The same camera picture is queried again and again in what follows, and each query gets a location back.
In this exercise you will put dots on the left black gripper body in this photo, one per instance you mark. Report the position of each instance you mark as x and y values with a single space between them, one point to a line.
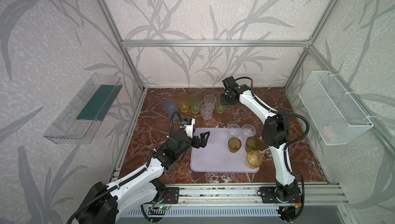
195 141

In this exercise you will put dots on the lilac plastic tray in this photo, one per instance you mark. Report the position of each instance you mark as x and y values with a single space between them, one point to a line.
216 157

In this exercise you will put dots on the clear cup back row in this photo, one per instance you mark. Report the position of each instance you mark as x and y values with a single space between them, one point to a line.
210 99

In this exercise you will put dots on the amber faceted cup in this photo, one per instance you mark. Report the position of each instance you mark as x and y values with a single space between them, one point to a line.
254 159

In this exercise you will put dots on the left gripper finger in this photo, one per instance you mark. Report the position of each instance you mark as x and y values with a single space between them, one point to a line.
201 143
204 135

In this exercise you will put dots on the small circuit board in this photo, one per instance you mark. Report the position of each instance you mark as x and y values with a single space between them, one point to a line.
158 210

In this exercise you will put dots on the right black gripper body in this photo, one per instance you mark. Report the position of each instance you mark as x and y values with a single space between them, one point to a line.
226 99

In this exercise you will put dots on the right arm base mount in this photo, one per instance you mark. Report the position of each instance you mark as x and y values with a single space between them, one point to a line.
271 195

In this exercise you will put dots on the pink object in basket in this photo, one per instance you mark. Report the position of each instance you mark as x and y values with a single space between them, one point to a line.
329 132

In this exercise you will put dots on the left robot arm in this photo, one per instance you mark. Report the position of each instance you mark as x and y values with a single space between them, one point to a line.
106 204

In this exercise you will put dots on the clear plastic wall shelf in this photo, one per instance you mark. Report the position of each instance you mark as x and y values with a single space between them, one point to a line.
83 116

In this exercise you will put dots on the olive green textured cup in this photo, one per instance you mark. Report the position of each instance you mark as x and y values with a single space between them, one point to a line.
234 144

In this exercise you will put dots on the white wire basket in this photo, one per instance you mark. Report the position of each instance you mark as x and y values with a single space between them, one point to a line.
330 104

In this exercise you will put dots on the clear faceted cup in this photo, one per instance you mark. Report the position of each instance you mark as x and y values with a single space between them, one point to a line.
248 130

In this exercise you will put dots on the grey-blue plastic cup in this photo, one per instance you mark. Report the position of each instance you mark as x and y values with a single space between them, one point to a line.
170 106

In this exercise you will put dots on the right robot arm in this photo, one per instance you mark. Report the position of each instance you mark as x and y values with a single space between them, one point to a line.
275 133

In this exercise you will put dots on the yellow plastic cup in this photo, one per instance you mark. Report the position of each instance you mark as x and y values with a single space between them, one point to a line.
183 102

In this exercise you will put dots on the light green plastic cup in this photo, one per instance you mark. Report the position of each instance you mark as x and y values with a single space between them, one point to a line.
195 102

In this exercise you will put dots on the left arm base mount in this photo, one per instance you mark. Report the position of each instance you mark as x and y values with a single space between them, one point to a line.
167 195

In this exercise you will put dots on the green cup back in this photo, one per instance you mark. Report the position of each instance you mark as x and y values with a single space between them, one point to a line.
220 108

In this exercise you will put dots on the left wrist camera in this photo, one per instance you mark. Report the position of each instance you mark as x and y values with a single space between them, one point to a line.
188 125

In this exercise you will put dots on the brown olive textured cup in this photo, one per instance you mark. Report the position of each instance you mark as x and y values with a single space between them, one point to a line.
252 144

